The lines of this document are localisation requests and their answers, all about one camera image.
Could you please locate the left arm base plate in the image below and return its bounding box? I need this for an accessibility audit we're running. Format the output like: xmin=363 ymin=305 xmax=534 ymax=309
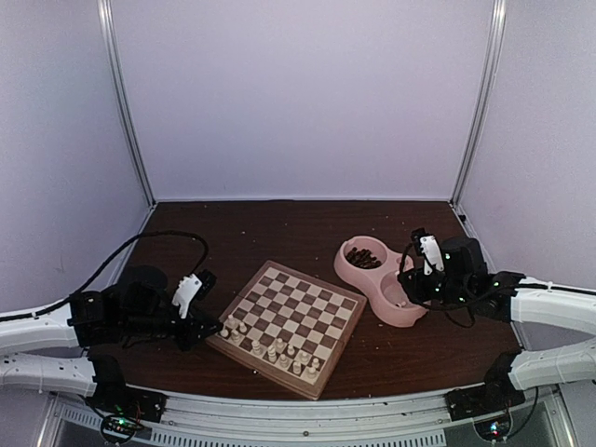
xmin=86 ymin=386 xmax=167 ymax=423

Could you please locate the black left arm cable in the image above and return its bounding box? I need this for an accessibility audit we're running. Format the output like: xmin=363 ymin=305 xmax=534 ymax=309
xmin=0 ymin=229 xmax=210 ymax=322

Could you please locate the wooden chess board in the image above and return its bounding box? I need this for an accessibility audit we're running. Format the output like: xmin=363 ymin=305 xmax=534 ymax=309
xmin=207 ymin=261 xmax=367 ymax=400

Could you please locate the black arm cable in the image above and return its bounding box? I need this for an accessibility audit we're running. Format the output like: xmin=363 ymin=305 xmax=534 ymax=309
xmin=400 ymin=241 xmax=518 ymax=330
xmin=0 ymin=229 xmax=210 ymax=322

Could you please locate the left aluminium frame post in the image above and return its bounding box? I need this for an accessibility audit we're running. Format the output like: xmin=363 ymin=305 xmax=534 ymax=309
xmin=97 ymin=0 xmax=156 ymax=208

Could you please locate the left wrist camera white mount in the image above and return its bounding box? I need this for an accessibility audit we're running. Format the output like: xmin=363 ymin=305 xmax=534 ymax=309
xmin=171 ymin=269 xmax=217 ymax=319

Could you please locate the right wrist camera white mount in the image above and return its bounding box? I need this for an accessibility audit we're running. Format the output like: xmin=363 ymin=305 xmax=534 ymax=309
xmin=411 ymin=228 xmax=444 ymax=276

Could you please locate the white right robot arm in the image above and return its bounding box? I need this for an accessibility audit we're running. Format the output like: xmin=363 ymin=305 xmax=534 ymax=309
xmin=397 ymin=229 xmax=595 ymax=412

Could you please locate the pink double bowl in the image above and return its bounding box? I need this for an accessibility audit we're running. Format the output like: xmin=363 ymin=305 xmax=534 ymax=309
xmin=333 ymin=236 xmax=427 ymax=328

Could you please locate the right aluminium frame post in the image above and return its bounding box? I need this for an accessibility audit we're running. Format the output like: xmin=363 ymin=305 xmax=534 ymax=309
xmin=450 ymin=0 xmax=508 ymax=209

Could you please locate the aluminium frame post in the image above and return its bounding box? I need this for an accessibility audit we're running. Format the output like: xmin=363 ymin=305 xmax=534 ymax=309
xmin=450 ymin=0 xmax=508 ymax=209
xmin=97 ymin=0 xmax=156 ymax=208

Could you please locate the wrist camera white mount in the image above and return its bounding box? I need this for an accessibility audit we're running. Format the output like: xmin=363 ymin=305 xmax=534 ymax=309
xmin=411 ymin=228 xmax=444 ymax=276
xmin=171 ymin=269 xmax=217 ymax=319

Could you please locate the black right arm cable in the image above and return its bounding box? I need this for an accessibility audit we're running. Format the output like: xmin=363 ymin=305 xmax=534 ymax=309
xmin=400 ymin=241 xmax=518 ymax=330

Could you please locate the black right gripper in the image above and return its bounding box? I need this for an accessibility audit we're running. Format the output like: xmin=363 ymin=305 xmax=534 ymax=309
xmin=399 ymin=266 xmax=472 ymax=308

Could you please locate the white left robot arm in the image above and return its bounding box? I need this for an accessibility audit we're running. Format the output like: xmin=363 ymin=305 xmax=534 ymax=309
xmin=1 ymin=265 xmax=223 ymax=413

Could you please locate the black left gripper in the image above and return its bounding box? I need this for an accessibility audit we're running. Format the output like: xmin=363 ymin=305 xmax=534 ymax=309
xmin=122 ymin=304 xmax=223 ymax=353

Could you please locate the front aluminium rail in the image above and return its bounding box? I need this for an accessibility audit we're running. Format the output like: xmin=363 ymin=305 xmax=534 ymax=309
xmin=46 ymin=376 xmax=567 ymax=447

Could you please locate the dark chess pieces pile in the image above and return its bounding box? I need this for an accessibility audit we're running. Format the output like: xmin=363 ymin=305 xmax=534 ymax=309
xmin=345 ymin=247 xmax=382 ymax=269

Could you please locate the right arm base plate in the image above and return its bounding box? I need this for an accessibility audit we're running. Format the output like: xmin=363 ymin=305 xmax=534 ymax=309
xmin=445 ymin=384 xmax=525 ymax=421

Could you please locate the white rook piece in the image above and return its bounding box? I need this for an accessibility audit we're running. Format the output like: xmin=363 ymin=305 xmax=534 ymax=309
xmin=306 ymin=366 xmax=318 ymax=378

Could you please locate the white king piece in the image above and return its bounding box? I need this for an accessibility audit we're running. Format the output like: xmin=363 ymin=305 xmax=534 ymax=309
xmin=274 ymin=338 xmax=285 ymax=354

